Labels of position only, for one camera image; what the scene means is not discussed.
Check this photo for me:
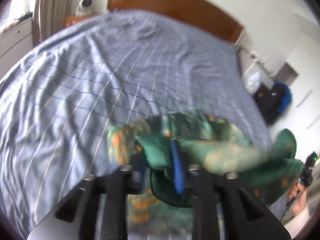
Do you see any green floral padded jacket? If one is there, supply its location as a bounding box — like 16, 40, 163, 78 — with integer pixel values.
107, 110, 303, 235

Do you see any right hand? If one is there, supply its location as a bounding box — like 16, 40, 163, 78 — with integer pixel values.
287, 181, 310, 218

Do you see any dark jacket with blue lining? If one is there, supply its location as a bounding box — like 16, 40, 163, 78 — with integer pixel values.
253, 81, 292, 126

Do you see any blue plaid bed sheet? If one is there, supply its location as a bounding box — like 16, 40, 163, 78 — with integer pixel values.
1, 10, 272, 238

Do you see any white plastic bag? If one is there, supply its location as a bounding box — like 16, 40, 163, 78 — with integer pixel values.
244, 72, 262, 95

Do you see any wooden nightstand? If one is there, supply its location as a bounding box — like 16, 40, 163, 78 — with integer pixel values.
63, 15, 93, 28

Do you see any white round fan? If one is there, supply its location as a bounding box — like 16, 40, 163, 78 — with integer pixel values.
75, 0, 93, 16

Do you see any brown wooden headboard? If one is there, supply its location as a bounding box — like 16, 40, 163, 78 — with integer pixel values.
107, 0, 245, 44

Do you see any white drawer cabinet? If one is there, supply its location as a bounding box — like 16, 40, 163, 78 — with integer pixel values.
0, 17, 34, 79

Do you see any beige curtain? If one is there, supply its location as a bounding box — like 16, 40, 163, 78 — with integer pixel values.
33, 0, 71, 46

